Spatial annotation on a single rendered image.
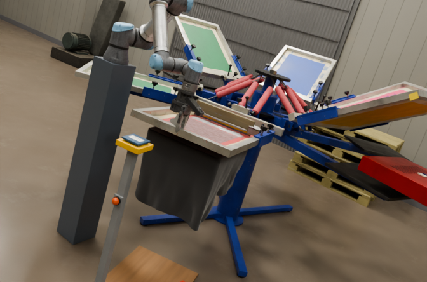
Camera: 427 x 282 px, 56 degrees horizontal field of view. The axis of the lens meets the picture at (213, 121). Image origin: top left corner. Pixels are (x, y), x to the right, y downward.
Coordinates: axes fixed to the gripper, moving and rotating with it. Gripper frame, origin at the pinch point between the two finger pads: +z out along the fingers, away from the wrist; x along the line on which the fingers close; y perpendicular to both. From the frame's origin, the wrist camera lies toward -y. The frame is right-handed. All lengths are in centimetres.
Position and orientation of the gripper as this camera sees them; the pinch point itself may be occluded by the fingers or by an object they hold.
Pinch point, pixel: (180, 129)
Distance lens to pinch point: 201.9
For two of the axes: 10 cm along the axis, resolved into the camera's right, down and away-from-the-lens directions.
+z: -3.0, 9.3, 1.9
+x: -3.8, 0.7, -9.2
